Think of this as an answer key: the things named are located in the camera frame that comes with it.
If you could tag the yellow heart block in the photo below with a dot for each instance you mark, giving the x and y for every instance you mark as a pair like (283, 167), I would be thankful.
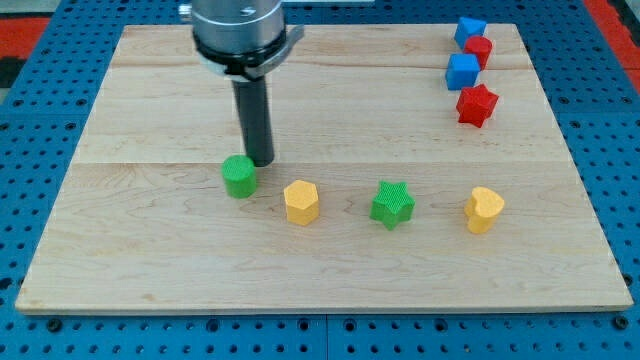
(482, 209)

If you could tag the green star block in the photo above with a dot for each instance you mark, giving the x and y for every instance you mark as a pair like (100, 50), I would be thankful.
(392, 204)

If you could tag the blue cube block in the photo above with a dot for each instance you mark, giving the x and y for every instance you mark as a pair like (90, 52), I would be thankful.
(462, 71)

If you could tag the yellow hexagon block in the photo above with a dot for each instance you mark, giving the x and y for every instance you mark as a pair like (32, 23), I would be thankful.
(302, 202)

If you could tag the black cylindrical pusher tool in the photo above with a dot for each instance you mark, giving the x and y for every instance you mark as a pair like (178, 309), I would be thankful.
(252, 106)

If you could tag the red star block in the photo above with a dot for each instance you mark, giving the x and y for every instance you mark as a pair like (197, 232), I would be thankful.
(476, 105)

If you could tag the blue pentagon block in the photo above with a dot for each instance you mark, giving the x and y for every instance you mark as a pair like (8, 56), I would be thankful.
(468, 27)

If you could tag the wooden board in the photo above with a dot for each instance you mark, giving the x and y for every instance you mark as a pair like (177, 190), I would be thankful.
(142, 223)

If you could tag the green cylinder block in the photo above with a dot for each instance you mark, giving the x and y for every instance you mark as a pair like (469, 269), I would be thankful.
(239, 176)

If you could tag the red cylinder block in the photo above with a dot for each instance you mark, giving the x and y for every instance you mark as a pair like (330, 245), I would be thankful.
(481, 47)

